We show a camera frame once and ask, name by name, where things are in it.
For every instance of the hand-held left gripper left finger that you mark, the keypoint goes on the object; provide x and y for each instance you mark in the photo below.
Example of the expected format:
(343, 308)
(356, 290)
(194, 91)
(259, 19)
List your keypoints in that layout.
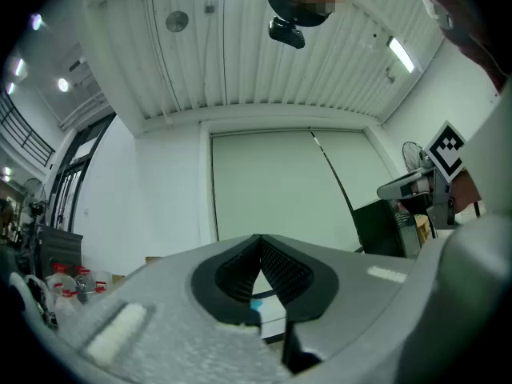
(172, 294)

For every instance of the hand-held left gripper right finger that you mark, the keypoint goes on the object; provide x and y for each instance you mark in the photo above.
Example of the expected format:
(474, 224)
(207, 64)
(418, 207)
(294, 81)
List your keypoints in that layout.
(360, 286)

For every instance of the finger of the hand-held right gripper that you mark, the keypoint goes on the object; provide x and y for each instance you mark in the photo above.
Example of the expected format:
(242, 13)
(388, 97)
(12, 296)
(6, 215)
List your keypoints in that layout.
(394, 190)

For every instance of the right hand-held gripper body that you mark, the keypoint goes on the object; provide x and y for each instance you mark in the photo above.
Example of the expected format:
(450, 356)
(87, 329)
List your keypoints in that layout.
(446, 150)

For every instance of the person's right forearm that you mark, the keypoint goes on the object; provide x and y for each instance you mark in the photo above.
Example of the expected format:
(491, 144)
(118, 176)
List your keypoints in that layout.
(466, 192)

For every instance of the black standing fan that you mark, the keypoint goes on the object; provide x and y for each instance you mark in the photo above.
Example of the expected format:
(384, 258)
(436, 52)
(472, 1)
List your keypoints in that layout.
(412, 156)
(34, 192)

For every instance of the black panel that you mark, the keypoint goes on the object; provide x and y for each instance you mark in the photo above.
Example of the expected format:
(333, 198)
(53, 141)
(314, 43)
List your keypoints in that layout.
(376, 226)

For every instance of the clear red-capped bottle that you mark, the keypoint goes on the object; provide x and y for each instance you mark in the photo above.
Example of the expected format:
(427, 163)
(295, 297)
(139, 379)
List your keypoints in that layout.
(101, 287)
(60, 282)
(66, 306)
(82, 284)

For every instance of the long ceiling light panel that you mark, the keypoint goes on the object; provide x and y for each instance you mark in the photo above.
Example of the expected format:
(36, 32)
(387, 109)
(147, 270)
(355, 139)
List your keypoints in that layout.
(401, 54)

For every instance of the black low cabinet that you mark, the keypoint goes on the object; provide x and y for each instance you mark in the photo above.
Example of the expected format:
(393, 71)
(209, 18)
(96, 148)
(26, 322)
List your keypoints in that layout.
(60, 250)

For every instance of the wide white roller blind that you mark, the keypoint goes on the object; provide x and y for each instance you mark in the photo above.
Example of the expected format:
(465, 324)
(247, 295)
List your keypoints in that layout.
(272, 186)

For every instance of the person's red shirt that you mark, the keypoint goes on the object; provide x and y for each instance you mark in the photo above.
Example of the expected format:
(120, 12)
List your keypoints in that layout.
(472, 26)

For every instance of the person's head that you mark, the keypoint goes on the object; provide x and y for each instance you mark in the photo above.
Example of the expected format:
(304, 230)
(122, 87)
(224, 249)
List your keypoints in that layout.
(288, 14)

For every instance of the black metal railing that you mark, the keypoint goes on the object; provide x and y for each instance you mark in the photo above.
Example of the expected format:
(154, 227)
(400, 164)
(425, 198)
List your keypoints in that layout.
(24, 134)

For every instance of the round grey ceiling speaker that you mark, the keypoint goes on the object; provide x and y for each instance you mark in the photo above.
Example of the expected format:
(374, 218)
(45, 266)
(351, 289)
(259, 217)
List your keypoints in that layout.
(177, 21)

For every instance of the black head-worn camera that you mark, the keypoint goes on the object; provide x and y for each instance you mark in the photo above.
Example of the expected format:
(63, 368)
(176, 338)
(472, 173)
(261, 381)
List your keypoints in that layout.
(286, 34)

